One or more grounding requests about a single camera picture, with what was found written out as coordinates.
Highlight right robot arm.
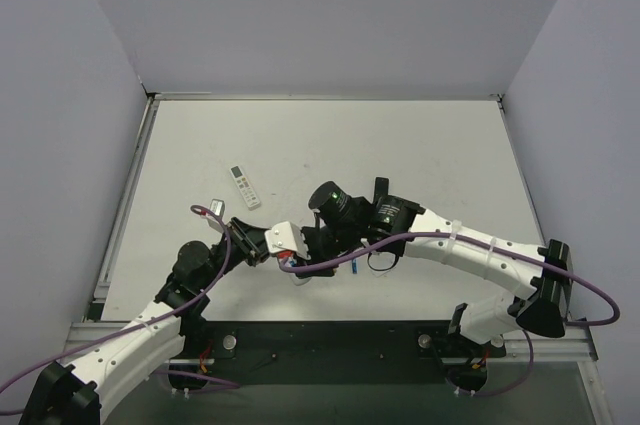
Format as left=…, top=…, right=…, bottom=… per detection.
left=302, top=177, right=572, bottom=345

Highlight white air conditioner remote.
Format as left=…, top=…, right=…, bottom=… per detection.
left=230, top=165, right=262, bottom=211

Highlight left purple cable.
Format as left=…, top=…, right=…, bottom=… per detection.
left=0, top=204, right=241, bottom=416

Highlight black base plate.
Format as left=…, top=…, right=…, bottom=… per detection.
left=169, top=320, right=506, bottom=388

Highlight white rounded remote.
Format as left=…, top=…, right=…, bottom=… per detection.
left=290, top=273, right=311, bottom=286

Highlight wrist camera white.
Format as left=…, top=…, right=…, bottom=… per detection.
left=190, top=199, right=225, bottom=234
left=264, top=221, right=309, bottom=268

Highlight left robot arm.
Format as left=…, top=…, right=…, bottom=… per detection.
left=20, top=218, right=269, bottom=424

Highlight aluminium front rail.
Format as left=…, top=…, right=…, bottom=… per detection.
left=63, top=321, right=126, bottom=353

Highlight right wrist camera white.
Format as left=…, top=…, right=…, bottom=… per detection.
left=264, top=221, right=309, bottom=268

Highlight black slim remote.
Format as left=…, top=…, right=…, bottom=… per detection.
left=373, top=177, right=390, bottom=203

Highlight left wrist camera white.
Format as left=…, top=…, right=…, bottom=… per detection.
left=190, top=199, right=225, bottom=234

